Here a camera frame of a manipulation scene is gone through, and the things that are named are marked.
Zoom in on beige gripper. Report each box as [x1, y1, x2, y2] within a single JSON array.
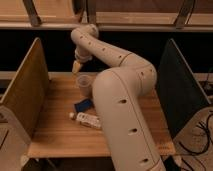
[[72, 50, 92, 74]]

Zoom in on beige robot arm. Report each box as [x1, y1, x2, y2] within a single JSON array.
[[71, 24, 166, 171]]

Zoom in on translucent plastic cup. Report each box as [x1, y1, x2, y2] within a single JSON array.
[[76, 74, 94, 98]]

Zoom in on left wooden side panel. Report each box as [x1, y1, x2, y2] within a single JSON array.
[[0, 38, 49, 145]]

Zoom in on right dark side panel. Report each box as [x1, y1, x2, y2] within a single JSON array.
[[156, 39, 211, 138]]

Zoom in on black cables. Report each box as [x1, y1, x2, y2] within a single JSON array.
[[178, 111, 213, 171]]

